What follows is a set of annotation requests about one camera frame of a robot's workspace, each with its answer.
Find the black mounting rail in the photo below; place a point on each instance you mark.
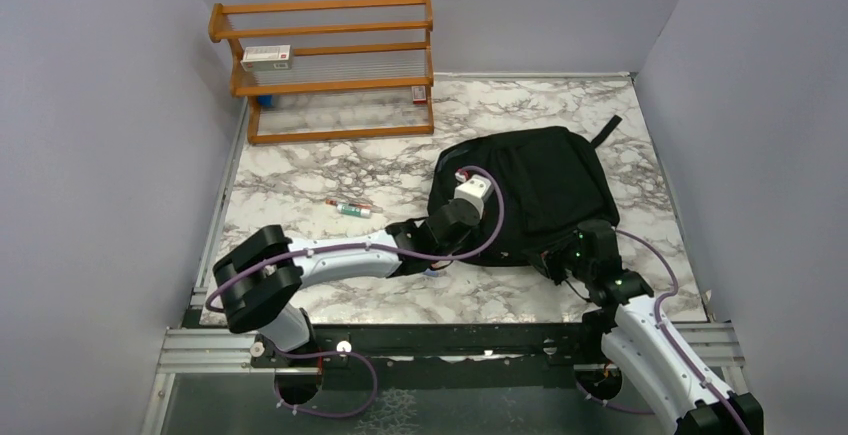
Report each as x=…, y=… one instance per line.
x=412, y=356

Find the white green glue stick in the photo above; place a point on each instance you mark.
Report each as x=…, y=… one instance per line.
x=354, y=210

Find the black student backpack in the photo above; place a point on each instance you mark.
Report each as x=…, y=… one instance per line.
x=551, y=180

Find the white red box on shelf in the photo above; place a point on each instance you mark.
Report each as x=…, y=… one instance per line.
x=266, y=58

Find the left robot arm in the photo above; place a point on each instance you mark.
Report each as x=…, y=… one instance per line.
x=257, y=280

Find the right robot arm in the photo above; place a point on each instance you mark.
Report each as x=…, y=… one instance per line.
x=630, y=329

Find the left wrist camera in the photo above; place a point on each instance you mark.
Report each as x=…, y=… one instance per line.
x=474, y=189

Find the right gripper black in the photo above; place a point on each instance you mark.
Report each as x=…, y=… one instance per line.
x=546, y=259

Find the wooden shelf rack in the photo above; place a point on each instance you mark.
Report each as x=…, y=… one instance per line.
x=353, y=64

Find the small red white box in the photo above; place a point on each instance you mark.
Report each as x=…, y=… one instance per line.
x=419, y=94

